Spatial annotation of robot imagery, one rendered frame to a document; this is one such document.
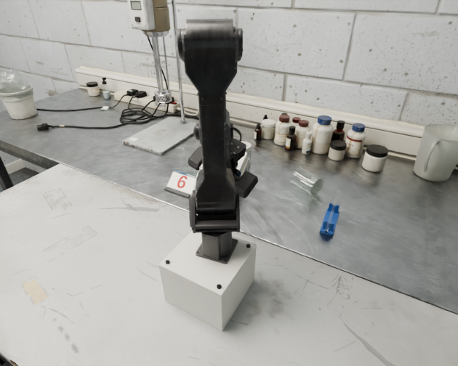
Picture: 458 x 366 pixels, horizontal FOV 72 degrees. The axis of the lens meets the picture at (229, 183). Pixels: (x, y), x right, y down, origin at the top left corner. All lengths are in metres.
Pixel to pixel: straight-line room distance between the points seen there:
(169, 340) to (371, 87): 1.03
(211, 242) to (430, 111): 0.94
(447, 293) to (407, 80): 0.71
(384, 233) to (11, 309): 0.85
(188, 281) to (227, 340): 0.13
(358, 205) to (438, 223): 0.20
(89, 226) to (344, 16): 1.04
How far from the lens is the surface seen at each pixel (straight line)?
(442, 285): 0.83
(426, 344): 0.72
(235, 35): 0.43
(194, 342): 0.63
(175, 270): 0.59
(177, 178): 0.98
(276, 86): 1.36
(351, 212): 0.94
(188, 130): 1.34
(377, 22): 1.24
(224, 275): 0.58
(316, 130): 1.17
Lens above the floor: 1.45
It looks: 33 degrees down
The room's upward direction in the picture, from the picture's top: straight up
